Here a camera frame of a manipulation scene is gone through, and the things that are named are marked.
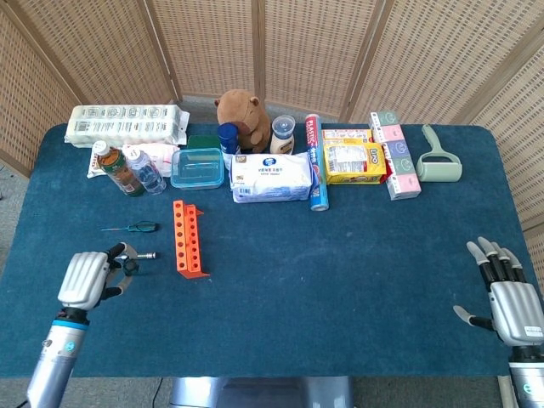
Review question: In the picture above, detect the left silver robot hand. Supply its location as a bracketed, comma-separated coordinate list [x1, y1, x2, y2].
[57, 241, 139, 311]

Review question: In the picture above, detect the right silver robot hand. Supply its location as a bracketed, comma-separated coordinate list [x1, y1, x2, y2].
[452, 236, 544, 346]

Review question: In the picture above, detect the small green-black handle screwdriver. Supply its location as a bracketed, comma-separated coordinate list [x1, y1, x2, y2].
[100, 222, 161, 234]

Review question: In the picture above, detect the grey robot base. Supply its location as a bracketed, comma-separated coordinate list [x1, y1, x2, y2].
[169, 376, 354, 408]

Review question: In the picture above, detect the orange screwdriver rack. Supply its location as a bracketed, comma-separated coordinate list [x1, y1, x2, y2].
[173, 199, 212, 281]

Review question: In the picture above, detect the green tea bottle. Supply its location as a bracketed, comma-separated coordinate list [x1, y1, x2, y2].
[93, 140, 146, 198]

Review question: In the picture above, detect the clear water bottle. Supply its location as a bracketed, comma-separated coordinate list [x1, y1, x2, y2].
[127, 147, 167, 196]

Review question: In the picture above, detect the white and pink snack bag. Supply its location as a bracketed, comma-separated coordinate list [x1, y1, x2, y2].
[87, 143, 182, 179]

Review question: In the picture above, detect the clear container with blue lid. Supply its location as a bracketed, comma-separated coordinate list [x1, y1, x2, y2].
[170, 147, 225, 190]

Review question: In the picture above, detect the white egg carton package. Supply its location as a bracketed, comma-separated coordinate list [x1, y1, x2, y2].
[64, 104, 191, 149]

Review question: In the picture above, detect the pale green lint roller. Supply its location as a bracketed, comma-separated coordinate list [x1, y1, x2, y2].
[415, 124, 463, 184]

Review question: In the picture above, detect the dark green flat box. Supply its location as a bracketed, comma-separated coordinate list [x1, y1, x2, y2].
[186, 134, 223, 150]

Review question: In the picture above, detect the pastel tissue box pack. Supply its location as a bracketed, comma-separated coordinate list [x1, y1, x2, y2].
[368, 110, 422, 201]

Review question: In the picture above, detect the blue carpet table cover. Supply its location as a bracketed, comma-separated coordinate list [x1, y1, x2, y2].
[0, 122, 539, 378]

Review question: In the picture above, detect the blue and white spray can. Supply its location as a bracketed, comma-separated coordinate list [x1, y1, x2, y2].
[217, 122, 241, 169]

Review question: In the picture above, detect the white wet wipes pack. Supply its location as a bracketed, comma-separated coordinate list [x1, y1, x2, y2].
[229, 151, 318, 204]

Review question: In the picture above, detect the yellow Lipo biscuit bag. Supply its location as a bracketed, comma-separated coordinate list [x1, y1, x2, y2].
[323, 142, 388, 186]

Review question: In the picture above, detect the brown capybara plush toy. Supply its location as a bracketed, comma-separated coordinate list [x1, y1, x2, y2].
[213, 89, 273, 154]

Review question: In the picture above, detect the white sauce bottle clear cap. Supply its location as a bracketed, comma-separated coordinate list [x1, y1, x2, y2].
[269, 114, 297, 156]

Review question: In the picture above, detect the red and yellow snack box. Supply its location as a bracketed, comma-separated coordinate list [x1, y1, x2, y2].
[321, 128, 394, 184]

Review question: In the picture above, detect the blue plastic wrap roll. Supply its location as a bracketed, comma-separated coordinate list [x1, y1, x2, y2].
[303, 112, 331, 213]

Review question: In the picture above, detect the wicker folding screen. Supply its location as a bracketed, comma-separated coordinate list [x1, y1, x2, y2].
[0, 0, 544, 233]

